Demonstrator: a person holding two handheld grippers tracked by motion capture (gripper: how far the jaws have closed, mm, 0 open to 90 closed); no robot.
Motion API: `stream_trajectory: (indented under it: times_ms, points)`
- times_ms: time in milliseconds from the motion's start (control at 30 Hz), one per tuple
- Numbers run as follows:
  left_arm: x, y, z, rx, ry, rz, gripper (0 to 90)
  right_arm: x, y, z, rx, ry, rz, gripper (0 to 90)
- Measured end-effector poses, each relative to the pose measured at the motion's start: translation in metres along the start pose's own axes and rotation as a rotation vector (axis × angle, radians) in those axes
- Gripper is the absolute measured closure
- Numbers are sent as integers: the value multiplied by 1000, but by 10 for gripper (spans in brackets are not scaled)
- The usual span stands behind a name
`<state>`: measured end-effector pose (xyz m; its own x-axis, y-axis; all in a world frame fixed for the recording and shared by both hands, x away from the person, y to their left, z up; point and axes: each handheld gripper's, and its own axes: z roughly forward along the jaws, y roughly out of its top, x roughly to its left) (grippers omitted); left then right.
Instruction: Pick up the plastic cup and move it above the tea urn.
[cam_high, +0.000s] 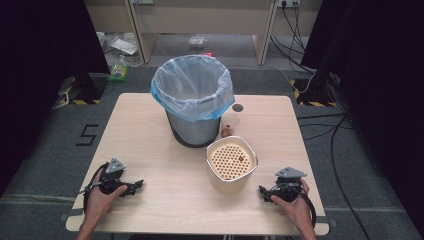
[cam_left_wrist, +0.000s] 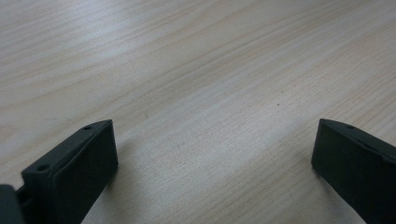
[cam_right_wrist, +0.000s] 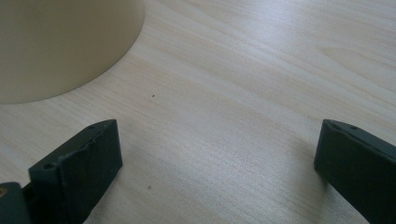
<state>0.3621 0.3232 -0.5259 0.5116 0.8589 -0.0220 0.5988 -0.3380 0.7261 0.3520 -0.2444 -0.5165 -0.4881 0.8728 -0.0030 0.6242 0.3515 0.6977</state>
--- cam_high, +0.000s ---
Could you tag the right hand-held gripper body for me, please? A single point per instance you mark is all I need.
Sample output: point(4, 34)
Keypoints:
point(289, 186)

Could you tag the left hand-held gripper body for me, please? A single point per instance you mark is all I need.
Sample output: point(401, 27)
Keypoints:
point(113, 173)

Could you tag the person's right hand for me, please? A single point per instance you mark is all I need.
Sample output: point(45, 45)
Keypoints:
point(298, 211)

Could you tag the person's left hand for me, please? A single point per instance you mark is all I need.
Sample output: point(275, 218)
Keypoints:
point(98, 203)

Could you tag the beige container with metal rim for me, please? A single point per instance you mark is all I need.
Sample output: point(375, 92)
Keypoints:
point(230, 185)

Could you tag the small brown food scrap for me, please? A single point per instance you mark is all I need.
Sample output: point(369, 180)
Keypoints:
point(239, 159)

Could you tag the beige perforated strainer insert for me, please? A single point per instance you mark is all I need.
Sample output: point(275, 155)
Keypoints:
point(226, 163)

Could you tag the brown scrap in cup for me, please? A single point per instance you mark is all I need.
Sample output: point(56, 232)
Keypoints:
point(227, 131)

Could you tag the grey metal trash can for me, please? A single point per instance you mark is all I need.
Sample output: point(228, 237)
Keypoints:
point(193, 131)

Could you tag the clear plastic cup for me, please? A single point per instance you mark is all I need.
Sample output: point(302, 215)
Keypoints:
point(230, 120)

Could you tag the black round table grommet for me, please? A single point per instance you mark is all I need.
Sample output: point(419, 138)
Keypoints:
point(237, 107)

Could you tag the black stand with striped base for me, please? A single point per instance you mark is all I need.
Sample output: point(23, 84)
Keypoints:
point(88, 88)
point(316, 91)

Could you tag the green plastic packet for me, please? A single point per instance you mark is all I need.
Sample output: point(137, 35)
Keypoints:
point(118, 72)

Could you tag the blue plastic bin liner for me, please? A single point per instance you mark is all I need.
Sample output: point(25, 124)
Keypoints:
point(191, 85)

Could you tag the black curtain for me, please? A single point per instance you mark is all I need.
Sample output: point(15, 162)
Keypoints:
point(36, 66)
point(383, 83)

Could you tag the small red object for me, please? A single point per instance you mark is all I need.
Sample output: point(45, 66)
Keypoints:
point(207, 54)

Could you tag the clear plastic packet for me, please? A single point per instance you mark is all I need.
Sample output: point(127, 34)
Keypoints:
point(196, 41)

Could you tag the beige wooden desk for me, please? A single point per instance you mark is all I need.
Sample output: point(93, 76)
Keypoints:
point(200, 16)

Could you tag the white wall socket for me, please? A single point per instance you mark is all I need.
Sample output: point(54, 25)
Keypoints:
point(288, 2)

